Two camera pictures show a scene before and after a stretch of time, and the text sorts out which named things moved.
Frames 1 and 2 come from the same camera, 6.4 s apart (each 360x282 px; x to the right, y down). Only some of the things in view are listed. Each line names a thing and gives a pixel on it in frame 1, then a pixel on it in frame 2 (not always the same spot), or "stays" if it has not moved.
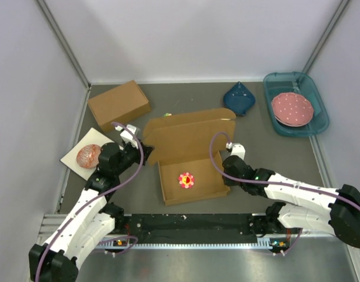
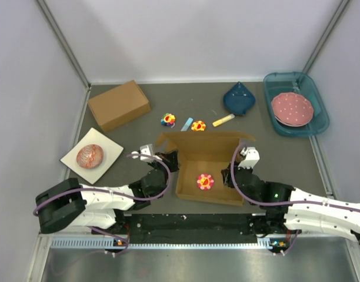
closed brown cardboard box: [119, 104] stays
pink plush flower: [186, 180] to [205, 181]
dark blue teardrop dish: [239, 98] stays
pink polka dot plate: [292, 109] stays
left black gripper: [137, 150] to [172, 159]
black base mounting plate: [188, 227] stays
